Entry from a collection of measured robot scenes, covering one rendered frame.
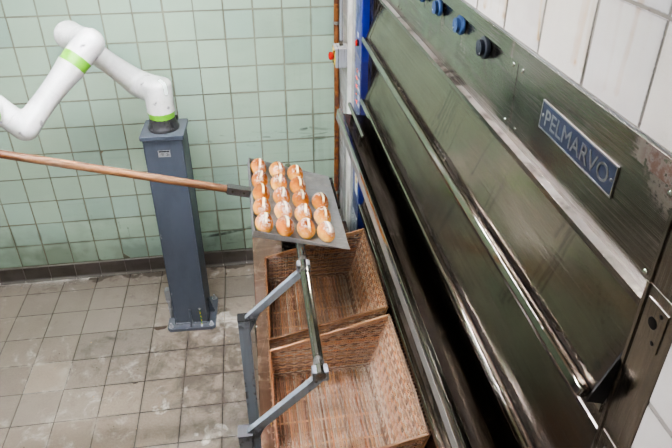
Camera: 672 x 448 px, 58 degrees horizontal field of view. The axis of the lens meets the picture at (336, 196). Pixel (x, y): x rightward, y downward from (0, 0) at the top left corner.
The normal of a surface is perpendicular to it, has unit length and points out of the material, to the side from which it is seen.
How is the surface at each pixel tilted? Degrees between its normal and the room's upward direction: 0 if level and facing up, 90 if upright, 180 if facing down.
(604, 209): 90
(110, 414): 0
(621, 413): 90
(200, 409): 0
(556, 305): 70
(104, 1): 90
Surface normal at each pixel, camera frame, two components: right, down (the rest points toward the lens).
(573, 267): -0.93, -0.22
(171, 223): 0.11, 0.51
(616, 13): -0.99, 0.07
